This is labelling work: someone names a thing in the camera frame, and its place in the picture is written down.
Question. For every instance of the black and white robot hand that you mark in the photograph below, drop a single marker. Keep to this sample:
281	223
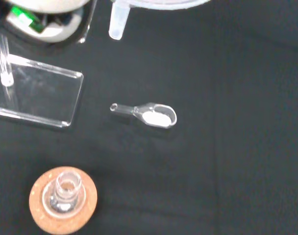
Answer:
53	33

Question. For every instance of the clear acrylic funnel stand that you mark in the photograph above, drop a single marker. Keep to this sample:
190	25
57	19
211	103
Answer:
46	90

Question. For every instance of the glass weighing funnel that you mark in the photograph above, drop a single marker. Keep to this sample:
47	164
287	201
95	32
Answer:
155	118

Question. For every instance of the round-bottom glass flask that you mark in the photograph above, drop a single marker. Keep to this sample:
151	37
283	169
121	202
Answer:
65	189

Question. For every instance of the black bench cloth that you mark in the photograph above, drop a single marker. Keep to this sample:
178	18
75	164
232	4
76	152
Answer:
212	147

